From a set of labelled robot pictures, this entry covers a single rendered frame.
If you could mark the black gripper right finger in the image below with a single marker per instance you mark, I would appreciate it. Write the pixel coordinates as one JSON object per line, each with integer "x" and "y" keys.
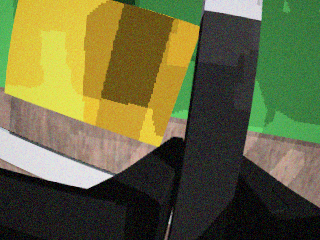
{"x": 264, "y": 209}

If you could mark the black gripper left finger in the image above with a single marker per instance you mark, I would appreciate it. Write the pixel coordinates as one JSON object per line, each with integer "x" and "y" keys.
{"x": 134, "y": 205}

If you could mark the green putting mat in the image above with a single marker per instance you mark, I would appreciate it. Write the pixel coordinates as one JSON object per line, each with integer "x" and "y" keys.
{"x": 286, "y": 98}

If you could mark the white flat bar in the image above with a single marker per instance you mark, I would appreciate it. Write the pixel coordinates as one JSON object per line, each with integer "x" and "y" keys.
{"x": 44, "y": 162}

